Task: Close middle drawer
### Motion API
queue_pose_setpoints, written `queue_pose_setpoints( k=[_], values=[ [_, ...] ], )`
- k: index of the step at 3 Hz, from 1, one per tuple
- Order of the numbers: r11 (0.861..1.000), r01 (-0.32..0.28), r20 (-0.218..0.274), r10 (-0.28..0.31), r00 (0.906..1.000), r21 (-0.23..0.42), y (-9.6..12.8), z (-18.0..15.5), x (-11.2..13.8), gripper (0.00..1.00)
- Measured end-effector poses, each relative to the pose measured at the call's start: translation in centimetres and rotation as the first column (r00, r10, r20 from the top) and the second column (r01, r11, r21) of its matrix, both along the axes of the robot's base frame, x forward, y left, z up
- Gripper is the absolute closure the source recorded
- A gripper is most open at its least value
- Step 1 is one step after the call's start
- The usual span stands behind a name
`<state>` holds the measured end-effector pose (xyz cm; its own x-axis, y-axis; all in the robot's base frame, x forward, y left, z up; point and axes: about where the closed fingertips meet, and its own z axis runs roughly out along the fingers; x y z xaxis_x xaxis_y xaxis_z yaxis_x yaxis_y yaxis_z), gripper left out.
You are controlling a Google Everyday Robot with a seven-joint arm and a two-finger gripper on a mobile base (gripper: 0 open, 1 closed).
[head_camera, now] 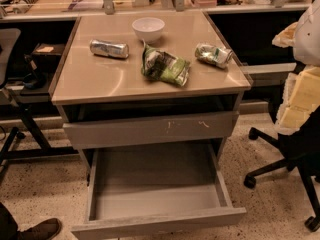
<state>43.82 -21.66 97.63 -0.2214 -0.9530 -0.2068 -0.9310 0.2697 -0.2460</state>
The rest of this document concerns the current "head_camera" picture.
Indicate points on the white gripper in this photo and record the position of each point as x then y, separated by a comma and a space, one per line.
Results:
308, 42

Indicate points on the grey drawer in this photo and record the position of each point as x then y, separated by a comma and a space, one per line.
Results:
150, 130
155, 189

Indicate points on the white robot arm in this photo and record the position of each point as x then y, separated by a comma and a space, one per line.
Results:
306, 48

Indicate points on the grey top drawer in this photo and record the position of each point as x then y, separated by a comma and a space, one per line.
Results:
150, 130

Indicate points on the grey drawer cabinet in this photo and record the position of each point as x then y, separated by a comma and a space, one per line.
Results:
97, 88

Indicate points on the black office chair right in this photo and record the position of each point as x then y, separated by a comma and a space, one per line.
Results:
301, 150

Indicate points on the crushed green white can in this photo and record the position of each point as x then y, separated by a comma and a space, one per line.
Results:
213, 55

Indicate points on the green chip bag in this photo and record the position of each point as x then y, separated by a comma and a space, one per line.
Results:
158, 65

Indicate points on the white bowl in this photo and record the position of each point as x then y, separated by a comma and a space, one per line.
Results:
148, 29

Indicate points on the silver can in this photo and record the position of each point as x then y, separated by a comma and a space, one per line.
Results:
109, 49

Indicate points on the black box with label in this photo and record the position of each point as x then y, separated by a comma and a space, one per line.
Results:
48, 53

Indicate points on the brown shoe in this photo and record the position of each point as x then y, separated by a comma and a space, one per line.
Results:
46, 230

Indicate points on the soldering iron stand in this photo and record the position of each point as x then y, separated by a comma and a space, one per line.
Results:
22, 6

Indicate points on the grey office chair left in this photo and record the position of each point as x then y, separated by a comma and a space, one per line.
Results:
8, 39

